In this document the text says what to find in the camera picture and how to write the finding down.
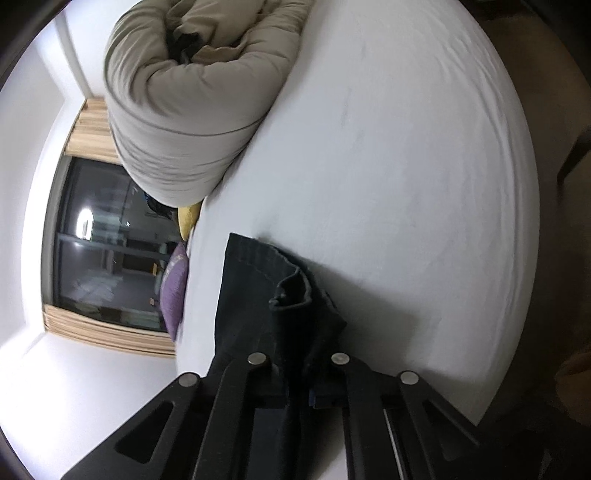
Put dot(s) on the purple pillow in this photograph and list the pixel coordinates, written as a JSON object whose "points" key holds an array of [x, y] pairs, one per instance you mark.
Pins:
{"points": [[174, 290]]}

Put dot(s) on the white bed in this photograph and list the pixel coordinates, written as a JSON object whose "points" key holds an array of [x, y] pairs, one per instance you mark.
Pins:
{"points": [[392, 184]]}

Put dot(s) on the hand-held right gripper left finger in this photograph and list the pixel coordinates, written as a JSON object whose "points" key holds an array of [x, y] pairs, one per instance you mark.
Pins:
{"points": [[240, 415]]}

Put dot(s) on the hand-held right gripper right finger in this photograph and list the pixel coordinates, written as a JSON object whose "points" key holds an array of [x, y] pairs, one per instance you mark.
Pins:
{"points": [[320, 400]]}

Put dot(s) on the beige curtain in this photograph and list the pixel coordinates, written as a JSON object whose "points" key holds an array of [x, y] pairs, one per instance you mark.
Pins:
{"points": [[92, 134], [106, 332]]}

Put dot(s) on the dark clothes on rack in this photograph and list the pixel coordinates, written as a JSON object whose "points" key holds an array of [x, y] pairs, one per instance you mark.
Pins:
{"points": [[159, 206]]}

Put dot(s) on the black denim pants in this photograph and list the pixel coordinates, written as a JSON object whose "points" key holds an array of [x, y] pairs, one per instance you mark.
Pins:
{"points": [[258, 300]]}

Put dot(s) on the yellow pillow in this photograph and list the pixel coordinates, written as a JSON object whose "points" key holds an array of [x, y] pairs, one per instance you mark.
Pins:
{"points": [[188, 219]]}

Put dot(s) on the rolled beige duvet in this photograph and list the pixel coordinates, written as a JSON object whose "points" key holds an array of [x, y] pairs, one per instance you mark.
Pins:
{"points": [[184, 115]]}

